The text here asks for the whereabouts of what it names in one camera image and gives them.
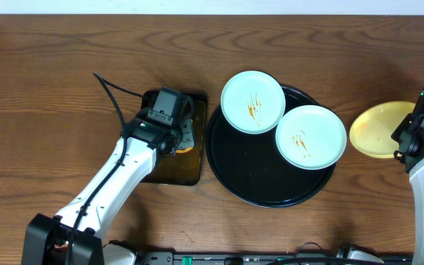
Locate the orange green scrub sponge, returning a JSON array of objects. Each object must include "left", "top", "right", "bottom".
[{"left": 175, "top": 119, "right": 195, "bottom": 153}]

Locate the black round serving tray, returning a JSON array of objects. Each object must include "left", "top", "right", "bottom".
[{"left": 205, "top": 85, "right": 336, "bottom": 209}]

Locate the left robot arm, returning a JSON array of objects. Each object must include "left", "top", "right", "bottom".
[{"left": 21, "top": 118, "right": 194, "bottom": 264}]

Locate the light blue plate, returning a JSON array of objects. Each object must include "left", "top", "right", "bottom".
[
  {"left": 220, "top": 71, "right": 286, "bottom": 135},
  {"left": 275, "top": 105, "right": 347, "bottom": 170}
]

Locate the black rectangular water tray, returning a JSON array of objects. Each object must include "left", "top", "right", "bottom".
[{"left": 142, "top": 92, "right": 208, "bottom": 186}]

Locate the yellow plate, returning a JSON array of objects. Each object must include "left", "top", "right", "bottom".
[{"left": 349, "top": 101, "right": 415, "bottom": 159}]

